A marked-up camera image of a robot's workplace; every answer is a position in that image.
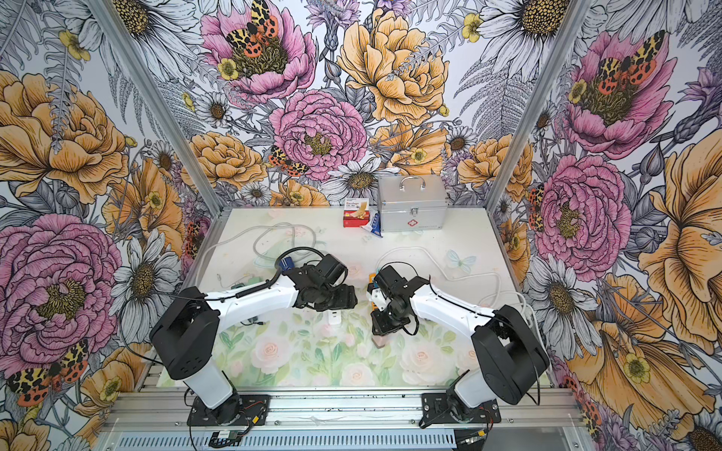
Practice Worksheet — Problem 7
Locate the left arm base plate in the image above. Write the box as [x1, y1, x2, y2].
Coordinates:
[186, 394, 271, 427]

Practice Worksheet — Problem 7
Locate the blue white tissue pack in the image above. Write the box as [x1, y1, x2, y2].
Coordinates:
[361, 210, 383, 238]

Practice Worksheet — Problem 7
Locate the white power strip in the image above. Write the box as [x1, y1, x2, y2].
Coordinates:
[327, 311, 342, 326]

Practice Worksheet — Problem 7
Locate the silver first aid case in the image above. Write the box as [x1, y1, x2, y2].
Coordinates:
[378, 175, 447, 234]

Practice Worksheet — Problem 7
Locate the pink USB charger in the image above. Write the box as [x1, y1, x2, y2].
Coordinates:
[372, 336, 390, 349]

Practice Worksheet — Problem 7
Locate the grey power strip cord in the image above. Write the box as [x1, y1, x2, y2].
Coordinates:
[196, 221, 320, 269]

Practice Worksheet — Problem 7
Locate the white cord on right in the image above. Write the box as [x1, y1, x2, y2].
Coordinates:
[388, 246, 551, 373]

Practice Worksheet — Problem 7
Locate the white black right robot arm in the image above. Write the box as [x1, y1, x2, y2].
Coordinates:
[367, 265, 550, 415]

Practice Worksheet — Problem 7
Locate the red white bandage box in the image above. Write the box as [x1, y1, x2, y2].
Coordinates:
[342, 197, 370, 229]

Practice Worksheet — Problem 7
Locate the aluminium front rail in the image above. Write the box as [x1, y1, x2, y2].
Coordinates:
[102, 387, 583, 432]

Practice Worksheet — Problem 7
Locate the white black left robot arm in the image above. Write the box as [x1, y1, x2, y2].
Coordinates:
[150, 246, 357, 427]

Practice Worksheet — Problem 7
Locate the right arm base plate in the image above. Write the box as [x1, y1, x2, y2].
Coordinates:
[419, 392, 501, 428]

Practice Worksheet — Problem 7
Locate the blue device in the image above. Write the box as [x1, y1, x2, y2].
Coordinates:
[278, 256, 295, 272]

